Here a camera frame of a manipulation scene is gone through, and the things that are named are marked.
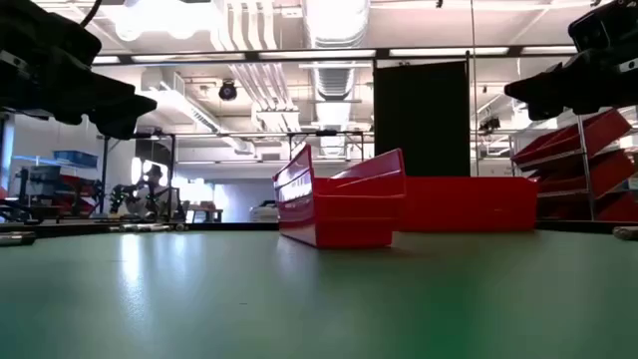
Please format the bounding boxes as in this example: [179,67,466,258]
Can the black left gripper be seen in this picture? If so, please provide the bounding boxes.
[0,49,159,141]

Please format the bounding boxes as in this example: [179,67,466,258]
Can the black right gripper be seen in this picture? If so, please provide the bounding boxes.
[503,47,638,121]

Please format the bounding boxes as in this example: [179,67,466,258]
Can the white ceiling light strip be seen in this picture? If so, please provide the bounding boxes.
[258,49,376,60]
[521,46,577,55]
[130,53,245,63]
[389,47,509,57]

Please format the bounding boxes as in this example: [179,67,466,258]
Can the red shelf bin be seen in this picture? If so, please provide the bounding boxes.
[511,108,633,169]
[527,149,638,196]
[536,191,638,223]

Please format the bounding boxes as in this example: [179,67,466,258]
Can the blue storage bin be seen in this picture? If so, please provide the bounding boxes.
[53,150,99,169]

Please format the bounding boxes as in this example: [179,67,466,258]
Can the black ceiling projector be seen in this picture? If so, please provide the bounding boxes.
[478,115,502,135]

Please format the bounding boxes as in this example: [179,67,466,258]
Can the metal shelf rack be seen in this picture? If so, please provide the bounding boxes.
[508,113,638,223]

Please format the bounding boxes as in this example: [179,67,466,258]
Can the person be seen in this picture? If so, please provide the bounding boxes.
[124,164,173,220]

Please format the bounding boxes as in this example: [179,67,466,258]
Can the black standing panel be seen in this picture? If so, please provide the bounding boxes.
[373,60,472,179]

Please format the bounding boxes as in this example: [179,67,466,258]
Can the red plastic bin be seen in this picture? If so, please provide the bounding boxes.
[272,144,408,249]
[398,176,538,233]

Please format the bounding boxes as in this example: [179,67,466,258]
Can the white ceiling pipe bundle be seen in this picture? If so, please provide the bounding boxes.
[211,0,303,132]

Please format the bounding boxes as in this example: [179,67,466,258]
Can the green table mat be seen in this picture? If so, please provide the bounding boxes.
[0,229,638,359]

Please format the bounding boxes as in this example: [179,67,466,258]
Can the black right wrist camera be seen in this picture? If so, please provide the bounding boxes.
[567,0,638,56]

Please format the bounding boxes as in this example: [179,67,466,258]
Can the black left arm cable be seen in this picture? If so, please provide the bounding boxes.
[79,0,105,29]

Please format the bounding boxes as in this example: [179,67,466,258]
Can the white ribbed ceiling duct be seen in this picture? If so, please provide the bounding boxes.
[301,0,373,161]

